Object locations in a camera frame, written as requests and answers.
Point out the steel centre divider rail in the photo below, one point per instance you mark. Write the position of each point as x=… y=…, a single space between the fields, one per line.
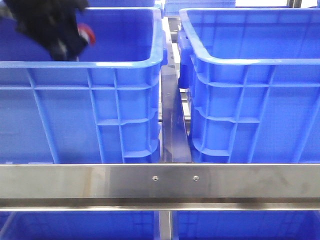
x=175 y=146

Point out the lower left blue bin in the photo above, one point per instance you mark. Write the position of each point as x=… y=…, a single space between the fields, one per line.
x=82 y=225

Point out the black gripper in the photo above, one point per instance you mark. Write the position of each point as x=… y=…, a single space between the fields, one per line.
x=50 y=23

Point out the rear left blue bin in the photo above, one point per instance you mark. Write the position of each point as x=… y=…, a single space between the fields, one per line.
x=126 y=3

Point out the steel front rack rail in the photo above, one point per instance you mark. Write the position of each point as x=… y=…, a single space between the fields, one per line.
x=159 y=187

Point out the right blue plastic bin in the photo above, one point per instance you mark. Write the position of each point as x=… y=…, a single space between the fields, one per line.
x=252 y=77

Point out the rear right blue bin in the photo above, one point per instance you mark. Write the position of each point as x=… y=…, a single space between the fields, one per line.
x=172 y=7

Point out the left blue plastic bin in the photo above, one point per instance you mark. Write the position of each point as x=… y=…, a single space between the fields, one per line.
x=102 y=109

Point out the blue plastic bin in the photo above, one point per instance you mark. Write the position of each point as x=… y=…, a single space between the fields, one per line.
x=102 y=109
x=252 y=77

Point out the red mushroom push button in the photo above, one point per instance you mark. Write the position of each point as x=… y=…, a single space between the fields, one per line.
x=86 y=33

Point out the lower right blue bin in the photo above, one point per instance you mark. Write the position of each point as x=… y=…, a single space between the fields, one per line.
x=247 y=225

